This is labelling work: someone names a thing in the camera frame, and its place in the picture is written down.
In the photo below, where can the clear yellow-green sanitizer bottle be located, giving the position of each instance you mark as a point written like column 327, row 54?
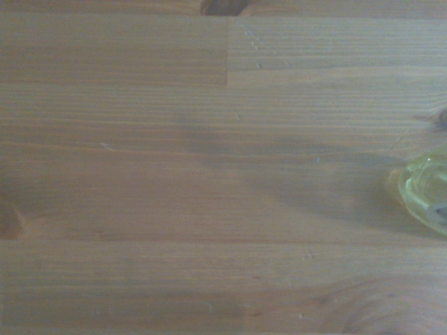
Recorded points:
column 419, row 186

